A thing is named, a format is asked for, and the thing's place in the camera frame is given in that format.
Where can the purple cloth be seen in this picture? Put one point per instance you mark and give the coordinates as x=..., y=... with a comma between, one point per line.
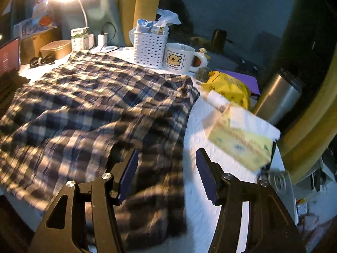
x=248, y=80

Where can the white green small box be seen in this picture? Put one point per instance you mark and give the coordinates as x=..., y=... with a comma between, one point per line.
x=79, y=39

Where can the yellow plastic bag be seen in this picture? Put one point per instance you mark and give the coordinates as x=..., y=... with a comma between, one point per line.
x=229, y=87

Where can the yellow tissue box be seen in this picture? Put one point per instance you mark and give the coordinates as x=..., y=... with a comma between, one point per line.
x=243, y=136

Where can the white perforated plastic basket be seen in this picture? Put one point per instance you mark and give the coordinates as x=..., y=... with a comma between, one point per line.
x=149, y=47

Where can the blue printed carton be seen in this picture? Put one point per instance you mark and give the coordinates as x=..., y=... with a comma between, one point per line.
x=27, y=28

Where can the smartphone with clear case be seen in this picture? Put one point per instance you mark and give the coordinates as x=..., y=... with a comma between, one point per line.
x=281, y=182

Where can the yellow curtain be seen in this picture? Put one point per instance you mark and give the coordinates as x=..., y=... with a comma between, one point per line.
x=132, y=10
x=307, y=140

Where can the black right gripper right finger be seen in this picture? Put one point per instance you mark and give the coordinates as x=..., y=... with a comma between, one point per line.
x=271, y=228

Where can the cardboard box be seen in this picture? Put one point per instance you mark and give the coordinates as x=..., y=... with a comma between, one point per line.
x=31, y=46

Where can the yellow curtain left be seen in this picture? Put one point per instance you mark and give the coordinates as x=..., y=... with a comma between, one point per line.
x=132, y=10

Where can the yellow curtain right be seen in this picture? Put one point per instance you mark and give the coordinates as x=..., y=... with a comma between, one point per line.
x=307, y=140

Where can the white power adapter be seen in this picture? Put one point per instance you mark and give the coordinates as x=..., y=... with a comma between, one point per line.
x=102, y=39

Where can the white small bottle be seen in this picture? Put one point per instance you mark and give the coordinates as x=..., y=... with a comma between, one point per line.
x=218, y=101

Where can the white bear cartoon mug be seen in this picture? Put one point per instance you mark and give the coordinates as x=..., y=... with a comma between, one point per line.
x=181, y=59

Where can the black folded garment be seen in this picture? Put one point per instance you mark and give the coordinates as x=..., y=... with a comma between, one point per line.
x=10, y=82

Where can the snack bag red white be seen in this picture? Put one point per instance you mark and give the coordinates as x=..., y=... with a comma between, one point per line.
x=43, y=15

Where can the brown paper food container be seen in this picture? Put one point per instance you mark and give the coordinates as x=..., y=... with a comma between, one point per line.
x=59, y=48

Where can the stainless steel thermos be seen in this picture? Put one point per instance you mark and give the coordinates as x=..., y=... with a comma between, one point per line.
x=278, y=97

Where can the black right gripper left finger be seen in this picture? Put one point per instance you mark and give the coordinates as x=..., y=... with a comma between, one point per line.
x=63, y=227

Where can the red screen tablet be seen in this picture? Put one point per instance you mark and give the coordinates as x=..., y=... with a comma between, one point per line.
x=10, y=56

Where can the plaid checkered pants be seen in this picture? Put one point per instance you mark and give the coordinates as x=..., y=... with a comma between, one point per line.
x=78, y=119

